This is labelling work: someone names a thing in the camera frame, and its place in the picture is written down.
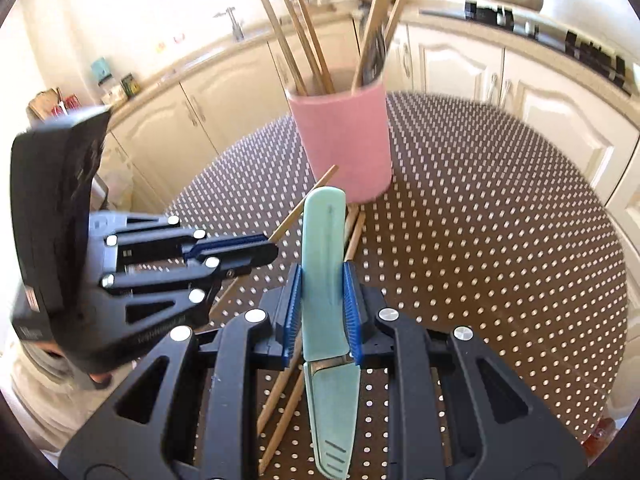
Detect light blue sheathed knife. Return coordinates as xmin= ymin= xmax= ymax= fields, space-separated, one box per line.
xmin=301 ymin=186 xmax=362 ymax=478

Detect glass jar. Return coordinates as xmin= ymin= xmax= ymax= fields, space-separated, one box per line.
xmin=100 ymin=78 xmax=127 ymax=104

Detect brown bottle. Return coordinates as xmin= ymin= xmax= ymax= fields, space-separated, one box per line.
xmin=582 ymin=417 xmax=619 ymax=461

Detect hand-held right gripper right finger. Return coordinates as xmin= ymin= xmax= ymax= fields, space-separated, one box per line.
xmin=342 ymin=261 xmax=586 ymax=480

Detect black stove hob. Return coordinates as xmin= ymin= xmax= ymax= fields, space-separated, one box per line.
xmin=419 ymin=0 xmax=632 ymax=97

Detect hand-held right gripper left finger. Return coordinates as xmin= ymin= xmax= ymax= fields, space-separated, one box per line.
xmin=60 ymin=262 xmax=304 ymax=480

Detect cream kitchen cabinets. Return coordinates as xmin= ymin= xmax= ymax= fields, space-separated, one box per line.
xmin=100 ymin=15 xmax=640 ymax=311

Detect round polka dot table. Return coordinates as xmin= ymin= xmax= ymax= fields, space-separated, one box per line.
xmin=162 ymin=91 xmax=628 ymax=480

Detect pile of wooden chopsticks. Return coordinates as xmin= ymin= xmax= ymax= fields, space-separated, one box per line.
xmin=207 ymin=0 xmax=422 ymax=475

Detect pink utensil holder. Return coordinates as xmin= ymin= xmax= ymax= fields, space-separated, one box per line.
xmin=285 ymin=74 xmax=392 ymax=204

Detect red dish rack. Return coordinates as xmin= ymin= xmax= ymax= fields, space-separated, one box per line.
xmin=27 ymin=87 xmax=82 ymax=122

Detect dark chair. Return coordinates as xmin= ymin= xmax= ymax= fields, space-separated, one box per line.
xmin=92 ymin=172 xmax=112 ymax=212

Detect teal canister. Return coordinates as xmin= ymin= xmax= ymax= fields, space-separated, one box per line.
xmin=90 ymin=57 xmax=114 ymax=87

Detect beige kitchen countertop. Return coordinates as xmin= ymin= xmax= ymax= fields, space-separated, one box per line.
xmin=105 ymin=7 xmax=640 ymax=133

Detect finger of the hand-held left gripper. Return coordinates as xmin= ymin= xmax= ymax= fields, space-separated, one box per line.
xmin=100 ymin=255 xmax=253 ymax=361
xmin=102 ymin=214 xmax=279 ymax=272

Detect metal sink faucet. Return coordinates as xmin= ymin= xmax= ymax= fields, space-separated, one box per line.
xmin=214 ymin=6 xmax=247 ymax=43

